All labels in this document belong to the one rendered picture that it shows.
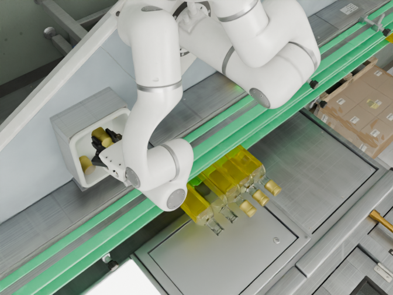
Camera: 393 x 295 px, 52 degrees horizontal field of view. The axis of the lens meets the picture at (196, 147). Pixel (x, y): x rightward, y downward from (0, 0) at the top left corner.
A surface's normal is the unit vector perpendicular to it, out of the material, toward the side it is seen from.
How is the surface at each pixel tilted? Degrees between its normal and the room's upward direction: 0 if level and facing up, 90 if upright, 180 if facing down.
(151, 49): 55
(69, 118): 90
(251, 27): 35
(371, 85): 82
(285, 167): 89
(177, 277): 90
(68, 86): 0
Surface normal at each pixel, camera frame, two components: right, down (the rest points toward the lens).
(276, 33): 0.44, 0.21
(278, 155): 0.07, -0.58
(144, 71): -0.44, 0.44
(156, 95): -0.05, 0.48
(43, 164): 0.67, 0.62
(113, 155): -0.19, -0.70
